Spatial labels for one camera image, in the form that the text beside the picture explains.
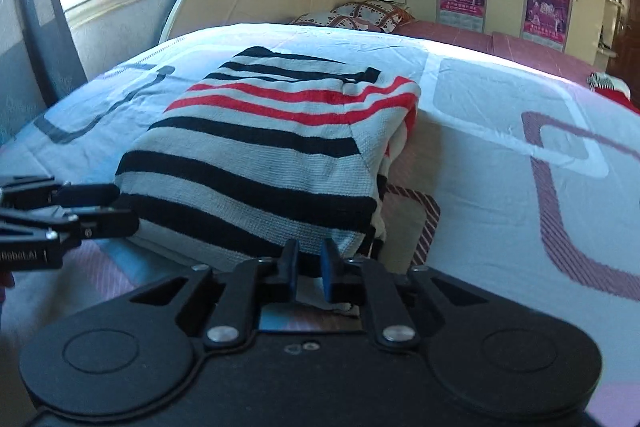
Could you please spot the white wall shelf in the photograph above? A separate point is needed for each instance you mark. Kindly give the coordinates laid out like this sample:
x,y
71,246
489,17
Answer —
x,y
612,2

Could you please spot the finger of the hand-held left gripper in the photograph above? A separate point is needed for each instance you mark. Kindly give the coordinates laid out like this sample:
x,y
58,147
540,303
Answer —
x,y
90,195
107,224

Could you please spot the pink bedsheet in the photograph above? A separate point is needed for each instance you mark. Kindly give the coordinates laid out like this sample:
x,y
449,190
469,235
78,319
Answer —
x,y
500,49

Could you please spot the white black red striped sweater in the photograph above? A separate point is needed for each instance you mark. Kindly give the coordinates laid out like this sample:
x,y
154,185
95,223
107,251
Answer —
x,y
260,147

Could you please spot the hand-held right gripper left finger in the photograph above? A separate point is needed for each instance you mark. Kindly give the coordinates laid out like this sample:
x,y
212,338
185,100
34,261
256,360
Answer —
x,y
295,272

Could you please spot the black white striped garment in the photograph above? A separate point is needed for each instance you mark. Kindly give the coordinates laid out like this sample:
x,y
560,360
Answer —
x,y
602,82

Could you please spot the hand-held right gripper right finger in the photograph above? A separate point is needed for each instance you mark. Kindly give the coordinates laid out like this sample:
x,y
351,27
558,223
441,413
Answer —
x,y
326,274

